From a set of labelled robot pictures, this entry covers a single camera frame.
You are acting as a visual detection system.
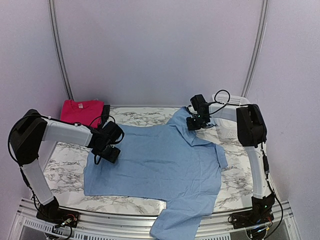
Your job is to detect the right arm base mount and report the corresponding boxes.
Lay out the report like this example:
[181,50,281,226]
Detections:
[228,210,274,229]

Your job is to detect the wall aluminium profile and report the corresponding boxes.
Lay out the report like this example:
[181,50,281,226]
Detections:
[241,0,270,98]
[48,0,74,100]

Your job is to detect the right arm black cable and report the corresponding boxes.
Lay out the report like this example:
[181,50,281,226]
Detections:
[206,89,232,121]

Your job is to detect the left wall aluminium profile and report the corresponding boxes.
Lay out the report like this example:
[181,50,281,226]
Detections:
[48,0,74,100]

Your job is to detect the right wall aluminium profile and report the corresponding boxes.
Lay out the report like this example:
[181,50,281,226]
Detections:
[241,0,270,98]

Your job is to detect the light blue shirt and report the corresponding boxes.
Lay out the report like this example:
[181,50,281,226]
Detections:
[83,108,228,240]

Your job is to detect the folded black garment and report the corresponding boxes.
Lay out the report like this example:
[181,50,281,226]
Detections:
[101,104,110,124]

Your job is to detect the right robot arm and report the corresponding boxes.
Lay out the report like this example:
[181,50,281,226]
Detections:
[185,94,274,224]

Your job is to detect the white plastic laundry basket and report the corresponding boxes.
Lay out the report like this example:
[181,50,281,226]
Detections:
[209,92,250,139]

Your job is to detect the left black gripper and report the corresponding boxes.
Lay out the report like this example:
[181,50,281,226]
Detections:
[92,144,120,165]

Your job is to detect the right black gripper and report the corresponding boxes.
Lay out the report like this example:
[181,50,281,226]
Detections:
[186,113,208,131]

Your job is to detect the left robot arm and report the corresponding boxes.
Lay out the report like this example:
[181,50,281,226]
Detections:
[7,108,125,223]

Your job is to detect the magenta t-shirt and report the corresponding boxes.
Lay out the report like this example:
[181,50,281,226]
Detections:
[60,99,105,128]

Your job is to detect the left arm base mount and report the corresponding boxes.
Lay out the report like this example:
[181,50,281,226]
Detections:
[36,208,80,228]

